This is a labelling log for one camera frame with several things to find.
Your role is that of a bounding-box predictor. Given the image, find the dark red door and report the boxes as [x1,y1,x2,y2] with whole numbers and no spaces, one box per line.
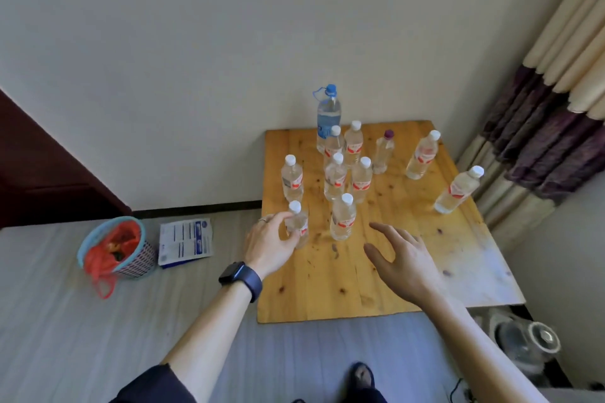
[0,88,133,230]

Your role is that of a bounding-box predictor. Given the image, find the large blue handle water bottle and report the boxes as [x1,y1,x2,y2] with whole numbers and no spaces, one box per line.
[312,84,342,154]

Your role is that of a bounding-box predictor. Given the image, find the white blue printed packet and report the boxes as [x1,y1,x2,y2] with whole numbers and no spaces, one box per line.
[158,217,214,270]

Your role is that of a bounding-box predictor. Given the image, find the person's right forearm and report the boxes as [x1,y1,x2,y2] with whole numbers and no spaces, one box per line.
[418,292,549,403]

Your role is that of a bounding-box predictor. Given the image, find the person's black trousers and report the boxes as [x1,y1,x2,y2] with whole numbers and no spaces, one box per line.
[291,386,388,403]

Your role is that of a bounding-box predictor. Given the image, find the blue rim woven basket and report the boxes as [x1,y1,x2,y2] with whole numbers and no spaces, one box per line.
[77,216,158,280]

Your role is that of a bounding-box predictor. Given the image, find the black smartwatch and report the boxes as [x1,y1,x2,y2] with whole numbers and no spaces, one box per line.
[218,261,263,304]

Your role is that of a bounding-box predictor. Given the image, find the wooden table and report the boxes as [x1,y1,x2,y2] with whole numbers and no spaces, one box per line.
[256,120,526,324]

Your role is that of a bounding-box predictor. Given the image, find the person's right hand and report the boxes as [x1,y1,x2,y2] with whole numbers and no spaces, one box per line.
[362,221,446,310]

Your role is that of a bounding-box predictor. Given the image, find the black kettle cable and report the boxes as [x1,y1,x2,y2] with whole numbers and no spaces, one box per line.
[447,377,476,403]

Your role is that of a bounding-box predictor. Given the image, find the cream and purple curtain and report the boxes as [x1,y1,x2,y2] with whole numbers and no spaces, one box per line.
[456,0,605,255]

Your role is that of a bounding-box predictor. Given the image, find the black sandal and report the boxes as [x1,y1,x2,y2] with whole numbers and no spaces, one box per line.
[349,361,377,392]

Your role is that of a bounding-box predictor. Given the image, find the person's black left sleeve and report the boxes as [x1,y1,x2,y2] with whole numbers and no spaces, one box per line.
[108,363,197,403]

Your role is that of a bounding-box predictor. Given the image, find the red plastic bag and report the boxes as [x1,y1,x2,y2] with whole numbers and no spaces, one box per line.
[84,220,142,300]

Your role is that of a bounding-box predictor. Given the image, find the person's left forearm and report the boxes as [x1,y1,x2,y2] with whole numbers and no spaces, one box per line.
[160,282,254,403]

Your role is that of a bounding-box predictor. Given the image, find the person's left hand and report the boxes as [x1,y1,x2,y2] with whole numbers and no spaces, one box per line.
[243,211,302,281]

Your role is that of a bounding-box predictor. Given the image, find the cluster of white cap bottles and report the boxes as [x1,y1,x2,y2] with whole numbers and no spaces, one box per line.
[280,120,442,204]

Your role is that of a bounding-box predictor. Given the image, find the purple cap bottle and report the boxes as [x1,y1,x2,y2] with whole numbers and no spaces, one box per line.
[372,129,396,176]

